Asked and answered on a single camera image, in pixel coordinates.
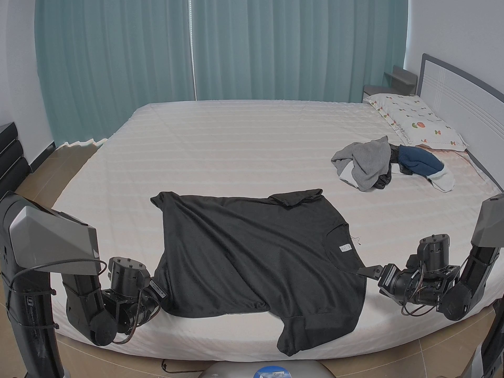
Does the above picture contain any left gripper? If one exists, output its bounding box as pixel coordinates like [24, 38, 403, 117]
[132, 276, 169, 324]

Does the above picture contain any bed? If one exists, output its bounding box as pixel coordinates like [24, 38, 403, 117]
[51, 53, 504, 363]

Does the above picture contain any grey garment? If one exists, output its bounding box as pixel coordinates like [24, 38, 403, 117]
[332, 135, 392, 192]

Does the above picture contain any black garment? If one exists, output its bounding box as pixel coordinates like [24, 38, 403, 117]
[374, 144, 414, 190]

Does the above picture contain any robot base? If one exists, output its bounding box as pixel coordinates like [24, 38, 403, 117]
[201, 361, 331, 378]

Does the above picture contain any dark blue garment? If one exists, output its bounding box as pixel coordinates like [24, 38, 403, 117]
[398, 145, 445, 177]

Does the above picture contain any white printed pillow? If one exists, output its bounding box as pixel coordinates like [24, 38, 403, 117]
[363, 93, 469, 150]

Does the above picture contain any grey bedside table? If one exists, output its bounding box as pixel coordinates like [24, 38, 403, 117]
[362, 65, 418, 103]

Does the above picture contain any black chest of drawers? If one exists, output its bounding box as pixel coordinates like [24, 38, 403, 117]
[0, 122, 33, 194]

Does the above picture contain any white knit garment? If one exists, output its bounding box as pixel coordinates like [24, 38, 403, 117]
[426, 168, 456, 193]

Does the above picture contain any black T-shirt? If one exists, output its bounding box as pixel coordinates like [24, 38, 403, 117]
[150, 188, 368, 356]

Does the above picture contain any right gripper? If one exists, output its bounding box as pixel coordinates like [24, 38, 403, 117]
[378, 263, 419, 305]

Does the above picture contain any blue-green curtain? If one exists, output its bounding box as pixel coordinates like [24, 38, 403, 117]
[191, 0, 408, 102]
[35, 0, 195, 145]

